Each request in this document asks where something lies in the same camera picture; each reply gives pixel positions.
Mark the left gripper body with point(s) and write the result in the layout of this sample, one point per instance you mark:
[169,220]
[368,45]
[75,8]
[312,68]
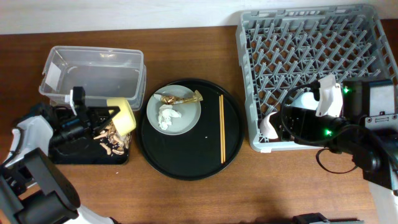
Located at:
[75,127]

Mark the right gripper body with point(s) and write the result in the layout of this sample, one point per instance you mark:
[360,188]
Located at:
[312,129]

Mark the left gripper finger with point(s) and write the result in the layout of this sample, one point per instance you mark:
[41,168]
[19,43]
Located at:
[101,120]
[110,109]

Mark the yellow bowl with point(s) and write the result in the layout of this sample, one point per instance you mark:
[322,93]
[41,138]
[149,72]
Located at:
[124,121]

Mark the food scraps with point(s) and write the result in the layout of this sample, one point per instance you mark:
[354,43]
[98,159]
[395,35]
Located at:
[113,143]

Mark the blue cup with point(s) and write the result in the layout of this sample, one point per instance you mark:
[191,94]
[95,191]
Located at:
[306,101]

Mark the pink cup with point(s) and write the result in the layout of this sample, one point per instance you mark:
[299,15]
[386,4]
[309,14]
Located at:
[267,129]

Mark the white tissue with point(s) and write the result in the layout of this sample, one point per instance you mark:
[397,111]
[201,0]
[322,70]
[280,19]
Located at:
[166,113]

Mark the gold snack wrapper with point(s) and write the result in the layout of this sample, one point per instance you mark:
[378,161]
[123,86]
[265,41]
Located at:
[174,100]

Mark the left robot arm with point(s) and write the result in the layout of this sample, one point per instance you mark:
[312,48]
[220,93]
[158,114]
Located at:
[33,190]

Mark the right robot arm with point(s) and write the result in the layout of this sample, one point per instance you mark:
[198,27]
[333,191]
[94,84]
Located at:
[359,118]

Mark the grey dishwasher rack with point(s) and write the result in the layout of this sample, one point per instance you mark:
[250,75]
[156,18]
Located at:
[280,49]

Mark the black rectangular tray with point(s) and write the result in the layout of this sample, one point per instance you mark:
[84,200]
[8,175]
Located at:
[84,151]

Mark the clear plastic bin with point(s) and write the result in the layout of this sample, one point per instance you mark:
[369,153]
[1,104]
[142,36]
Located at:
[103,72]

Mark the grey plate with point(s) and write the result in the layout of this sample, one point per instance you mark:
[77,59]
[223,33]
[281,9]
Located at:
[190,112]

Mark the left wooden chopstick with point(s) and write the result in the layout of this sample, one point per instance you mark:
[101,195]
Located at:
[221,130]

